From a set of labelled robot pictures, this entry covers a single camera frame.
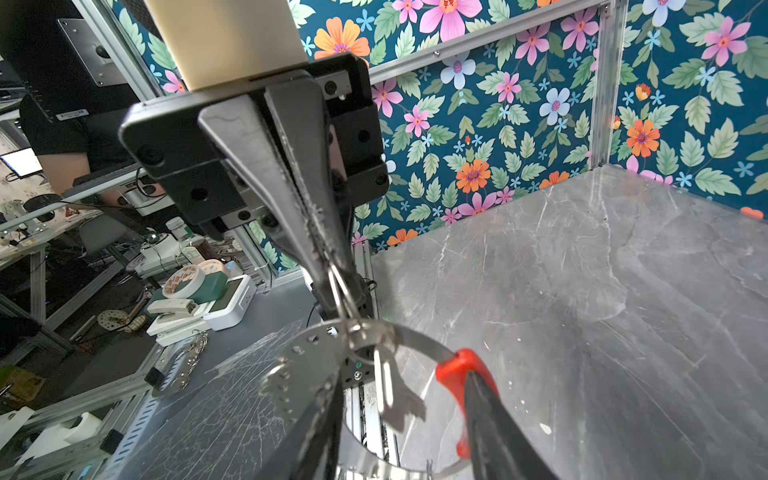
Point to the computer monitor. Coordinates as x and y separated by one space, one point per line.
23 163

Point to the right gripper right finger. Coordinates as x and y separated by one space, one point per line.
498 447

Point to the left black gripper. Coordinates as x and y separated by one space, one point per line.
295 150

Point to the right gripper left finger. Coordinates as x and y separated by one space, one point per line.
311 448

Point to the roll of tape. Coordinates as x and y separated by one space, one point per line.
183 283

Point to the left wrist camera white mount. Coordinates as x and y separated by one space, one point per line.
215 42

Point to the large keyring with red grip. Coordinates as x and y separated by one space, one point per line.
321 352

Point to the white device on desk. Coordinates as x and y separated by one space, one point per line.
223 313

